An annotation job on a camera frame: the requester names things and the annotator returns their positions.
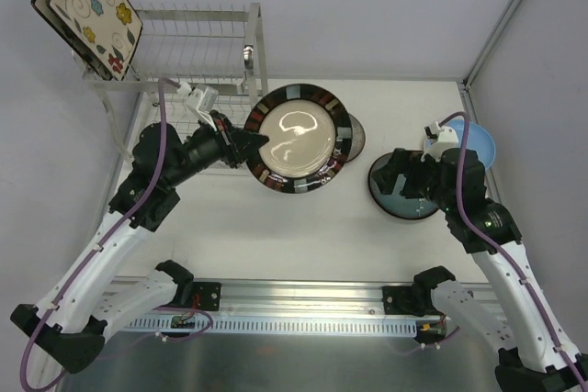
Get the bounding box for square floral plate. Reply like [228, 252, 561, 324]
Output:
[49, 0, 143, 81]
[30, 0, 113, 81]

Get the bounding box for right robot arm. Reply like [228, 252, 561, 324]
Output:
[368, 148, 587, 391]

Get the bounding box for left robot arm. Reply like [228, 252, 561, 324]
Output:
[10, 111, 269, 374]

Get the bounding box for steel two-tier dish rack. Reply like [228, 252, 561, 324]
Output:
[76, 3, 268, 163]

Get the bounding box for teal round glazed plate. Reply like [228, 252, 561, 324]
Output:
[367, 152, 438, 221]

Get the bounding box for light blue round plate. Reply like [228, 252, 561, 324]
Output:
[423, 118, 496, 171]

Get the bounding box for round plate dark patterned rim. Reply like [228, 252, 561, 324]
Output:
[244, 84, 353, 195]

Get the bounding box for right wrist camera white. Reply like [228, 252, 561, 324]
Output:
[420, 122, 460, 162]

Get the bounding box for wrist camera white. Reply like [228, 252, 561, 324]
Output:
[420, 122, 460, 162]
[177, 82, 219, 129]

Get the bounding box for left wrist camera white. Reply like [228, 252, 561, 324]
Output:
[177, 82, 219, 129]

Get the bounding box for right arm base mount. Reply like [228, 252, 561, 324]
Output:
[381, 286, 419, 316]

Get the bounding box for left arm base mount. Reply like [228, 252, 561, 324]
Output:
[190, 281, 222, 312]

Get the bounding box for aluminium mounting rail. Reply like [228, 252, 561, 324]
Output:
[105, 274, 506, 320]

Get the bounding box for white slotted cable duct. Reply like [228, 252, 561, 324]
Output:
[123, 313, 418, 338]

